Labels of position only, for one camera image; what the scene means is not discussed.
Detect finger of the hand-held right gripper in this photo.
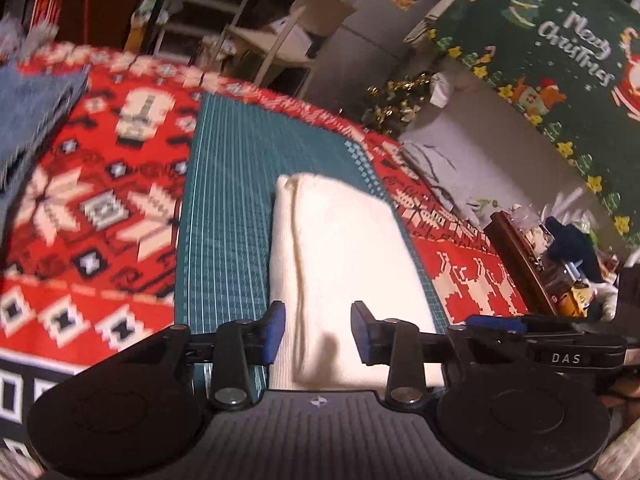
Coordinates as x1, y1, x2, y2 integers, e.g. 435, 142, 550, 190
465, 314, 587, 338

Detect white knit vest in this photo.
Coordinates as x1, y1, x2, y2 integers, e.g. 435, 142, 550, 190
269, 172, 446, 391

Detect brown wooden drawer cabinet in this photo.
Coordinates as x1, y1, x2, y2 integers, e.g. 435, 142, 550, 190
55, 0, 146, 51

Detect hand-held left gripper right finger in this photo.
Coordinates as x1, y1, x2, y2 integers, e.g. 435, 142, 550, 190
351, 301, 536, 407

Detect blue jeans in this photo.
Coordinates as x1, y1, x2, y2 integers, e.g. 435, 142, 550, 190
0, 65, 91, 231

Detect beige plastic chair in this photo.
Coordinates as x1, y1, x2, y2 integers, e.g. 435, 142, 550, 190
200, 0, 358, 96

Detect yellow character jar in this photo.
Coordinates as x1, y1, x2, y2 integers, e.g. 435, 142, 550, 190
565, 282, 596, 318

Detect green cutting mat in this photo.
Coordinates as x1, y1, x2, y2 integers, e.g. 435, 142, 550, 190
172, 91, 448, 396

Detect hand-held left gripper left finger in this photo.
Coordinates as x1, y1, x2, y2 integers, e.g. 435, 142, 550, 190
102, 301, 287, 409

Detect brown paper bag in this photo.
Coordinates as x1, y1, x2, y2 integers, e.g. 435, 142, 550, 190
122, 15, 147, 53

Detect silver refrigerator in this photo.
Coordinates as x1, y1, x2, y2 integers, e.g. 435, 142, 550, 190
305, 0, 451, 111

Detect wooden nightstand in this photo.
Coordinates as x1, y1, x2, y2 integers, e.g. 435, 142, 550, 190
484, 210, 621, 318

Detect grey sweatshirt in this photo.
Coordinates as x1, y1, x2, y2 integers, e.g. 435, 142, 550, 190
397, 127, 488, 223

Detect white hanging cloth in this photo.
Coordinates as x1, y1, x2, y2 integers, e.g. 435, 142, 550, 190
430, 72, 453, 108

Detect crumpled plastic bags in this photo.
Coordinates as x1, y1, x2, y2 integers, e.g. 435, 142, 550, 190
0, 17, 56, 61

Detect red white carton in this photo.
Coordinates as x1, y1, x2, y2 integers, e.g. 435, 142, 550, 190
30, 0, 61, 28

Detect red patterned blanket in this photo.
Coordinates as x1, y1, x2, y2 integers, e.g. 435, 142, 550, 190
0, 42, 531, 480

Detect small Christmas tree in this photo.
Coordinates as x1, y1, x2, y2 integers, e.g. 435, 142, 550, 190
360, 74, 436, 136

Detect green Christmas wall tapestry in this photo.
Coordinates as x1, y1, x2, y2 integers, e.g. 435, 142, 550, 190
425, 0, 640, 241

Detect dark wooden desk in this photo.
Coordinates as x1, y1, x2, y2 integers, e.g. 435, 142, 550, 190
142, 0, 361, 58

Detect navy knit hat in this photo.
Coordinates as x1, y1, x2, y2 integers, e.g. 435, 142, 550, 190
544, 216, 608, 283

